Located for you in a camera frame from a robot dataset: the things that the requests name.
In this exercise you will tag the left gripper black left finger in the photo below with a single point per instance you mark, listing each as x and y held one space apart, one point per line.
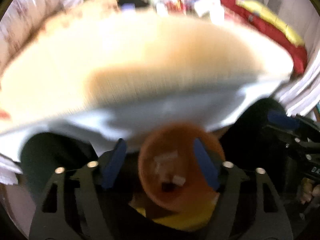
70 208

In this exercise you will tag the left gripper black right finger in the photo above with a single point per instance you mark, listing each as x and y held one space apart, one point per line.
248 207

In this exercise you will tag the orange trash bin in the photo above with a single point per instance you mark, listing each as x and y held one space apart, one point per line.
169 172

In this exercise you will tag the red quilt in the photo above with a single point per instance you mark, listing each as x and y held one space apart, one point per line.
298 53

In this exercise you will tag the white bed sheet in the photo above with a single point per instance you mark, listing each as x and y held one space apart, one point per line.
211 109

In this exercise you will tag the pink floral bolster pillow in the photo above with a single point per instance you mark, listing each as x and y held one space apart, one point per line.
21 19

